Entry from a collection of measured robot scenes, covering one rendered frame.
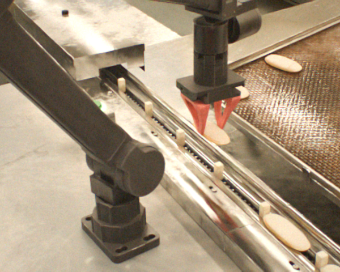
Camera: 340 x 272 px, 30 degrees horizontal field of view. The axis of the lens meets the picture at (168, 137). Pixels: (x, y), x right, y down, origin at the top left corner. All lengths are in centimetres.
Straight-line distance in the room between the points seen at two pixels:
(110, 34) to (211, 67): 59
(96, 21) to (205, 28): 70
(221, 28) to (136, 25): 95
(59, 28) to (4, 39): 91
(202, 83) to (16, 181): 40
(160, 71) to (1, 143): 47
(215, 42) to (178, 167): 24
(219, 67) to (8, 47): 40
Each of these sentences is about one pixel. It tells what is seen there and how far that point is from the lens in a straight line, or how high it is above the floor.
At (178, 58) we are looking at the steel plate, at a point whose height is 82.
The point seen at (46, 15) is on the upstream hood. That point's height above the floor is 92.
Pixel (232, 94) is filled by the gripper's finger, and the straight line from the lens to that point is 107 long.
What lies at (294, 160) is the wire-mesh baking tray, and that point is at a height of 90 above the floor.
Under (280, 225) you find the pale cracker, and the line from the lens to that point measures 101.
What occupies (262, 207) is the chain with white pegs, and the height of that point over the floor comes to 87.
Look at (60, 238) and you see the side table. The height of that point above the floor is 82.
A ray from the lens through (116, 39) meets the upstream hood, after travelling 155.
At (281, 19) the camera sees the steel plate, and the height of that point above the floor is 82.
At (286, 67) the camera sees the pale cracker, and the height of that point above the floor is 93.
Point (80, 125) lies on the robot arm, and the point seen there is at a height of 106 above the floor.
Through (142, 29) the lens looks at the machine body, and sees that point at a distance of 191.
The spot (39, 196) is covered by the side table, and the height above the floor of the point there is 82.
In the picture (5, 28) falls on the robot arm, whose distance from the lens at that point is 75.
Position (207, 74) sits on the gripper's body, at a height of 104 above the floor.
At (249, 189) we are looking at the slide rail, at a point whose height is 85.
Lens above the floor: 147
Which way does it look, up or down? 30 degrees down
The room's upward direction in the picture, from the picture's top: 2 degrees counter-clockwise
